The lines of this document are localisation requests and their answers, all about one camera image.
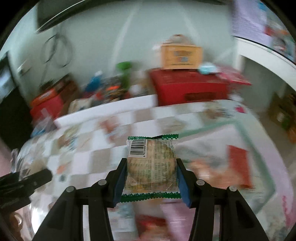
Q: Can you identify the wall television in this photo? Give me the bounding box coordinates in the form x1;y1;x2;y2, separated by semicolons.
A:
36;0;130;33

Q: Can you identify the floral checkered tablecloth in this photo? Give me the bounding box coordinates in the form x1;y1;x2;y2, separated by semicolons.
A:
14;99;295;241

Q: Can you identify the red gift box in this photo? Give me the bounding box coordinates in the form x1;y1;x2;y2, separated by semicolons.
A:
149;68;230;107

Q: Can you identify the teal rimmed white tray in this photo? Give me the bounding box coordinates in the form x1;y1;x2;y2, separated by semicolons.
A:
176;120;275;213

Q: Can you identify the light blue tissue pack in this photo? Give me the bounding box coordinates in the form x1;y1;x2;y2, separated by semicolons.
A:
198;62;219;75

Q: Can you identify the wall power socket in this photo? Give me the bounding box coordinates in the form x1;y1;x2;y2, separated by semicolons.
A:
17;59;32;76

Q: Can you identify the green edged round cake packet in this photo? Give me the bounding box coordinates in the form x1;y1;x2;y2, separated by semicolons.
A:
120;134;181;203

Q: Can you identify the black refrigerator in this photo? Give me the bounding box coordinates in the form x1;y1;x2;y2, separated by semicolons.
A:
1;52;33;150

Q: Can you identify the purple wall calendar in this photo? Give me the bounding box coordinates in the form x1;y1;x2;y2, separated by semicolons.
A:
231;0;271;46

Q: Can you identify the red patterned snack packet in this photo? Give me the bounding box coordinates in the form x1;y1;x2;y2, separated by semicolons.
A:
228;145;252;189

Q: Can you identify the yellow cake packet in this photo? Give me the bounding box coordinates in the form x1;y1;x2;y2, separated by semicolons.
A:
189;159;232;189

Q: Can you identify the wooden toy box with handle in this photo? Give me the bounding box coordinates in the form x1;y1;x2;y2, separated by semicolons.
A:
153;34;203;70

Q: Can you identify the green dumbbell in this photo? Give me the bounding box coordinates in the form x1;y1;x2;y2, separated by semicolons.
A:
116;61;132;90

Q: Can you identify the black wall cable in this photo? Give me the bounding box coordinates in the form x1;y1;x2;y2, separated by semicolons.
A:
41;32;73;69

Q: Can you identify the red paper bag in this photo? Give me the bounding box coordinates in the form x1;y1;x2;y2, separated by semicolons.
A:
30;95;64;120

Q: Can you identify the red bow-shaped snack packet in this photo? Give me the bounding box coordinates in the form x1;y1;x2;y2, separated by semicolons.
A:
135;214;170;240

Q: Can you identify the white shelf frame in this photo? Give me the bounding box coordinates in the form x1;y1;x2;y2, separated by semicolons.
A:
234;36;296;112

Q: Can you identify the blue plastic bottle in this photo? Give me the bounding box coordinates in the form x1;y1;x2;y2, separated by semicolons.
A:
84;70;103;92

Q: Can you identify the orange cardboard box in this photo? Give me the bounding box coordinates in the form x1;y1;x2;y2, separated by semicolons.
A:
30;88;58;108

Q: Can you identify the pink snack packet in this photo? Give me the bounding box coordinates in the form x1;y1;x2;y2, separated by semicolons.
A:
160;201;196;241

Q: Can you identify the clear tissue box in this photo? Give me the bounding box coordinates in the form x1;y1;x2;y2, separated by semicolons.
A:
31;108;57;138

